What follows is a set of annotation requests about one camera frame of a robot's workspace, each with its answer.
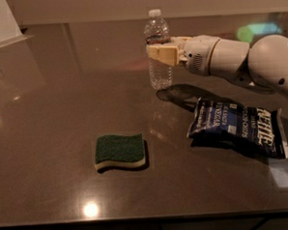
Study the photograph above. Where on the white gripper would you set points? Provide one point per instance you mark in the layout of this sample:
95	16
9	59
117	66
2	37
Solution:
197	54

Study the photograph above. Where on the clear plastic water bottle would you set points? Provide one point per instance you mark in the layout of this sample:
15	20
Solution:
156	34

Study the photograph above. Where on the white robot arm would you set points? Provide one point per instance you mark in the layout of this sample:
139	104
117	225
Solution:
261	67

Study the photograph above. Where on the blue kettle chips bag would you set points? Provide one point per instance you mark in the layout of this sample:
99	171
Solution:
249	128

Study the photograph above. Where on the green and yellow sponge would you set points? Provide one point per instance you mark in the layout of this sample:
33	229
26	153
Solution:
126	151

